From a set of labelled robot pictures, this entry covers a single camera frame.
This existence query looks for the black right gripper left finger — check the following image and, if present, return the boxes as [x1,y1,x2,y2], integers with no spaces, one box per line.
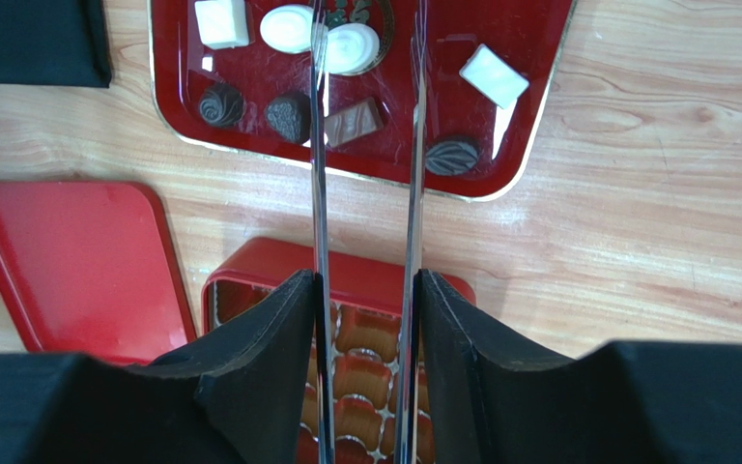
[0,270,316,463]

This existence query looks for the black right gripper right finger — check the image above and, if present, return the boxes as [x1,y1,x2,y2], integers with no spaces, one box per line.
[419,271,742,463]

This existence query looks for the dark swirl chocolate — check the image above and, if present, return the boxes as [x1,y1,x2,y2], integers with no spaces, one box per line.
[197,82,245,129]

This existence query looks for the white square chocolate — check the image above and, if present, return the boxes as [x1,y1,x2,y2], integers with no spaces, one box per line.
[459,43,529,109]
[194,0,250,50]

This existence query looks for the brown rectangular chocolate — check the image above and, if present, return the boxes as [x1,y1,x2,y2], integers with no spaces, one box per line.
[325,98,384,147]

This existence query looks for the red tin lid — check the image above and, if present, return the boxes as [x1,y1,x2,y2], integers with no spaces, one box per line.
[0,181,196,364]

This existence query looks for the dark leaf chocolate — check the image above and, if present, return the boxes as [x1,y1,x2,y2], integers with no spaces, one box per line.
[425,138,479,177]

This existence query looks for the white round chocolate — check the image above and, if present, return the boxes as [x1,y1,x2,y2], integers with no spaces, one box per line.
[325,23,380,75]
[259,4,313,54]

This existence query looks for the black cloth placemat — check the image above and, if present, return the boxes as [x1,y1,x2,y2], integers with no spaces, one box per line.
[0,1,112,88]

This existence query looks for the red chocolate box with tray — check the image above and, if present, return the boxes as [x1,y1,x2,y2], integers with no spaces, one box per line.
[201,236,477,464]

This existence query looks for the metal serving tongs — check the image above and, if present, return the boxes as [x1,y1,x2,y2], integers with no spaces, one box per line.
[308,0,430,464]

